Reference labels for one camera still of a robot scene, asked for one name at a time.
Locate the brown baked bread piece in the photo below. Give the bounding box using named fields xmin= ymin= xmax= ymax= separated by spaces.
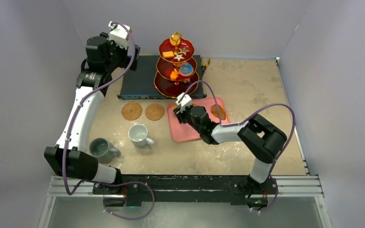
xmin=211 ymin=104 xmax=226 ymax=121

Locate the pink serving tray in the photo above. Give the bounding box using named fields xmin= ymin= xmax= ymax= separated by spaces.
xmin=166 ymin=97 xmax=230 ymax=143

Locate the square yellow biscuit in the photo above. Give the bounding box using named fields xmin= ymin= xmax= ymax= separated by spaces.
xmin=162 ymin=51 xmax=175 ymax=58

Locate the orange fish shaped cake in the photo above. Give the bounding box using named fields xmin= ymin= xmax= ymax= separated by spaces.
xmin=170 ymin=70 xmax=180 ymax=81

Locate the red three-tier cake stand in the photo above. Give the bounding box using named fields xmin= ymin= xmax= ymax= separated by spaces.
xmin=156 ymin=31 xmax=200 ymax=95

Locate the woven rattan coaster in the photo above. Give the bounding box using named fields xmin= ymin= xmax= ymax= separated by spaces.
xmin=121 ymin=102 xmax=142 ymax=121
xmin=145 ymin=104 xmax=164 ymax=121

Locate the white iced star cookie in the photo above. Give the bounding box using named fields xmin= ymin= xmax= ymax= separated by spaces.
xmin=174 ymin=54 xmax=185 ymax=62

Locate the round biscuit tray corner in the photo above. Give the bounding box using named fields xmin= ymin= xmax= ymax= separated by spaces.
xmin=169 ymin=35 xmax=181 ymax=47

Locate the blue frosted donut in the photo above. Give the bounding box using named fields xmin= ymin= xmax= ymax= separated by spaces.
xmin=179 ymin=63 xmax=194 ymax=77

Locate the brown centred star cookie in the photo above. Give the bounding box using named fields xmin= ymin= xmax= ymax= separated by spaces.
xmin=179 ymin=47 xmax=189 ymax=55

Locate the white ceramic mug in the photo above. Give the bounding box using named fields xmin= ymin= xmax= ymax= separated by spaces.
xmin=128 ymin=124 xmax=155 ymax=148

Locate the grey ceramic mug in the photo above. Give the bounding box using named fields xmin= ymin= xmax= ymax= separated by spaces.
xmin=89 ymin=138 xmax=121 ymax=164

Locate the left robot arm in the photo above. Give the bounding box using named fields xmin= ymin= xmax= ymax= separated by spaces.
xmin=44 ymin=31 xmax=139 ymax=194

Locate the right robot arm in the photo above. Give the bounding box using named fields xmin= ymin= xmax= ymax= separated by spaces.
xmin=173 ymin=105 xmax=295 ymax=193

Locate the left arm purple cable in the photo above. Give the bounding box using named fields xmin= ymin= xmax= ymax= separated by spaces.
xmin=62 ymin=20 xmax=155 ymax=220

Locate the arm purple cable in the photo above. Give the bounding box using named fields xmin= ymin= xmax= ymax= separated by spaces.
xmin=177 ymin=80 xmax=297 ymax=214
xmin=62 ymin=20 xmax=155 ymax=220

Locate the dark network switch box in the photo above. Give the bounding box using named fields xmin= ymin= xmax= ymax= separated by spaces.
xmin=117 ymin=55 xmax=189 ymax=100

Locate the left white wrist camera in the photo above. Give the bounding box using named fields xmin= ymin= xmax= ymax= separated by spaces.
xmin=108 ymin=21 xmax=132 ymax=49

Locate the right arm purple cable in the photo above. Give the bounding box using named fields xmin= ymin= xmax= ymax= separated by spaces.
xmin=177 ymin=80 xmax=297 ymax=214

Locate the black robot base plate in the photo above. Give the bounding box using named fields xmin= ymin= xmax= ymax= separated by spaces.
xmin=93 ymin=174 xmax=278 ymax=207

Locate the aluminium frame rail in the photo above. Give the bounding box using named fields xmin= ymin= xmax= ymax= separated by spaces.
xmin=47 ymin=175 xmax=324 ymax=198

